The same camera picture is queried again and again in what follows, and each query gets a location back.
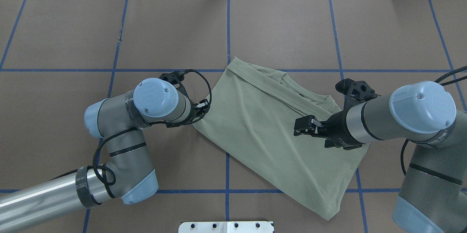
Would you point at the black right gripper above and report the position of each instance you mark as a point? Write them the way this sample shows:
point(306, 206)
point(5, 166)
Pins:
point(337, 129)

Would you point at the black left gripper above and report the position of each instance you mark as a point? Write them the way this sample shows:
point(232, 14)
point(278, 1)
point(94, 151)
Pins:
point(195, 110)

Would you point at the olive green long-sleeve shirt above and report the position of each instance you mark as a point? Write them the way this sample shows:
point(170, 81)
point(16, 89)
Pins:
point(252, 118)

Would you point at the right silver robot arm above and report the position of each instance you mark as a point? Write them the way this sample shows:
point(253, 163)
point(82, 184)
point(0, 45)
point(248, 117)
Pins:
point(431, 199)

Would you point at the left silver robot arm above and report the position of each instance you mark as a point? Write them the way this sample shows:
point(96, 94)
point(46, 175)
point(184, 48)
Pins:
point(129, 173)

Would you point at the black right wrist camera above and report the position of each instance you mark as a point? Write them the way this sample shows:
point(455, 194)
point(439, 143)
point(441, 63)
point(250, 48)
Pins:
point(355, 92)

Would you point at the white camera mast pedestal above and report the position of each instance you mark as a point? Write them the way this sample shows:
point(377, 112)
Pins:
point(227, 227)

